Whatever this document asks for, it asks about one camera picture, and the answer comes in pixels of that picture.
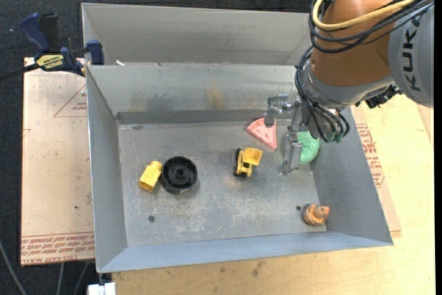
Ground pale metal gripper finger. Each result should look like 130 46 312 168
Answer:
265 94 294 127
278 133 305 176

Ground pink triangular wedge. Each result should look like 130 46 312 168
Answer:
246 118 278 151

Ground green foam ball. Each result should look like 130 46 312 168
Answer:
282 130 321 166

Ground yellow toy truck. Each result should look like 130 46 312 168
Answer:
233 147 264 179

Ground orange and brown cone toy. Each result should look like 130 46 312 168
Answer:
302 203 332 227

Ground grey metal bin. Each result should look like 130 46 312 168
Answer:
81 2 394 274

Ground black round wheel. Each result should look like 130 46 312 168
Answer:
160 155 199 195

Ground yellow plastic block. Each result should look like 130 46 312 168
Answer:
138 160 163 192

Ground brown cardboard board red print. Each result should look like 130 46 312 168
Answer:
20 57 403 267

